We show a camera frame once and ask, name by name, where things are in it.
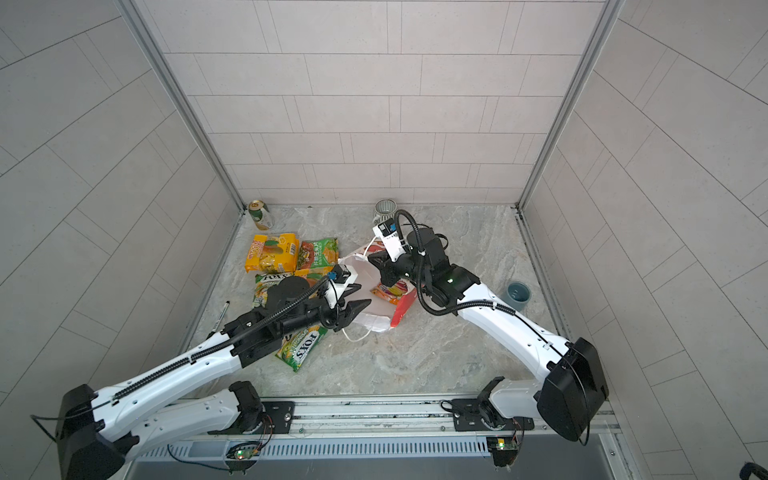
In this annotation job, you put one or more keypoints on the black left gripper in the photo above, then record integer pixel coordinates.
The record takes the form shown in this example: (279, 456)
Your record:
(345, 318)

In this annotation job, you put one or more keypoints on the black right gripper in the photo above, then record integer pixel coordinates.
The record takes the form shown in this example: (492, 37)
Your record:
(386, 267)

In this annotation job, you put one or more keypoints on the white red printed paper bag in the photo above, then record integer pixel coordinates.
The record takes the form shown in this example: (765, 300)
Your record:
(380, 316)

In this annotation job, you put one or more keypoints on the green red snack bag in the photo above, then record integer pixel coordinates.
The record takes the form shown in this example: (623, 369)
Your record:
(318, 254)

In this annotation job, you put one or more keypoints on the green yellow Fox's candy bag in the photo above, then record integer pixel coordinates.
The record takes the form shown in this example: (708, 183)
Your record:
(296, 347)

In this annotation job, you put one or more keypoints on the yellow orange snack bag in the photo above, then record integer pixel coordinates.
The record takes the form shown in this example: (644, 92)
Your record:
(272, 254)

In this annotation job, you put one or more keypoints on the green rainbow snack bag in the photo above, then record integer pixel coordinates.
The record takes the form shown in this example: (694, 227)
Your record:
(263, 283)

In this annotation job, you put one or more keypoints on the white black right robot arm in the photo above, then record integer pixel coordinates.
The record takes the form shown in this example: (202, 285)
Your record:
(571, 381)

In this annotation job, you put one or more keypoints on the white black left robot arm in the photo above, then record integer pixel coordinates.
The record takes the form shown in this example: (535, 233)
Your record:
(98, 431)

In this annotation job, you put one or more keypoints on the red yellow small snack packet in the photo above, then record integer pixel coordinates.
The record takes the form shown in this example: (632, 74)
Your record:
(392, 294)

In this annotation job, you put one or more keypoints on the grey ribbed ceramic mug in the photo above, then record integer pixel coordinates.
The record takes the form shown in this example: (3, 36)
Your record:
(384, 210)

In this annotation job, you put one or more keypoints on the blue-grey ceramic cup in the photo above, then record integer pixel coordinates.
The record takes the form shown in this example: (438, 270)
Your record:
(518, 295)

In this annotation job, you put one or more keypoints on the green white drink can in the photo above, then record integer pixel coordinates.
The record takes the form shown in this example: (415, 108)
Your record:
(260, 215)

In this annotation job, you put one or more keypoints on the left circuit board green LED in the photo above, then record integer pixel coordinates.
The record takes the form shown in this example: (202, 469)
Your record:
(244, 452)

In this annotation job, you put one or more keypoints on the right circuit board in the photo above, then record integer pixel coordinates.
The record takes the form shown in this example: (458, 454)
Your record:
(503, 450)

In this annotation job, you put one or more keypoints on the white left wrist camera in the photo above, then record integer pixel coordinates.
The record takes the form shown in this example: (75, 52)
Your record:
(340, 276)

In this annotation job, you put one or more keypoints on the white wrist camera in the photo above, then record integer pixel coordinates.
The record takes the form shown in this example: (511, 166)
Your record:
(389, 235)
(340, 276)

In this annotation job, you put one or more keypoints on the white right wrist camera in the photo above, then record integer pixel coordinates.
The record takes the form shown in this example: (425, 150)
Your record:
(389, 235)

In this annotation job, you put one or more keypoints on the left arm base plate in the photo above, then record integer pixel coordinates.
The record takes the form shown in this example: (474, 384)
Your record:
(272, 417)

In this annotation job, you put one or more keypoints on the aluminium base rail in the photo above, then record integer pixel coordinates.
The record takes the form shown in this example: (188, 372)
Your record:
(372, 417)

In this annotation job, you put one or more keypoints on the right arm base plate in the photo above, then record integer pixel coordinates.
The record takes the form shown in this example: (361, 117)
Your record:
(474, 415)

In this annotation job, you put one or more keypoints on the aluminium corner post left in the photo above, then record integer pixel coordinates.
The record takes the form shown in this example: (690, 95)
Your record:
(155, 57)

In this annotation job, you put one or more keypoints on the aluminium corner post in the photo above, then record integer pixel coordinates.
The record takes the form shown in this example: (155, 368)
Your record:
(599, 36)
(155, 57)

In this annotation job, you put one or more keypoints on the aluminium corner post right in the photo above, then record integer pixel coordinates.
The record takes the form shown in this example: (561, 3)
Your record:
(599, 36)

